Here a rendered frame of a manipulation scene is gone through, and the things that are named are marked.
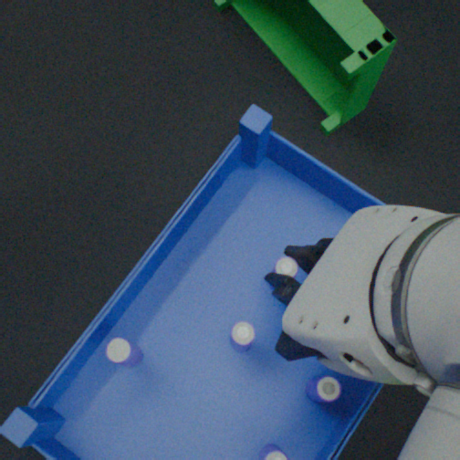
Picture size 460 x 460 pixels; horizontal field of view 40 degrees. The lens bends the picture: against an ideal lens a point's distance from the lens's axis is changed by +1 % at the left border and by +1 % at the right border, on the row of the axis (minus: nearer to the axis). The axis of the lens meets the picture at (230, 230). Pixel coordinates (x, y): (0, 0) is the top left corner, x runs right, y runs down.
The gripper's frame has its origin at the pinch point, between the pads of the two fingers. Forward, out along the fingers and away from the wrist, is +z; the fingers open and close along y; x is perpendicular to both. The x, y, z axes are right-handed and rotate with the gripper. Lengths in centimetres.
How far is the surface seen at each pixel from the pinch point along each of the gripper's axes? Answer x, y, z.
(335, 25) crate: 2.5, 36.1, 31.3
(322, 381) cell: -5.3, -5.3, -1.6
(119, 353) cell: 6.6, -12.2, 3.6
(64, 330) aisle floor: 2, -16, 53
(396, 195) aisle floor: -24, 29, 41
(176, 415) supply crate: -1.2, -13.7, 7.2
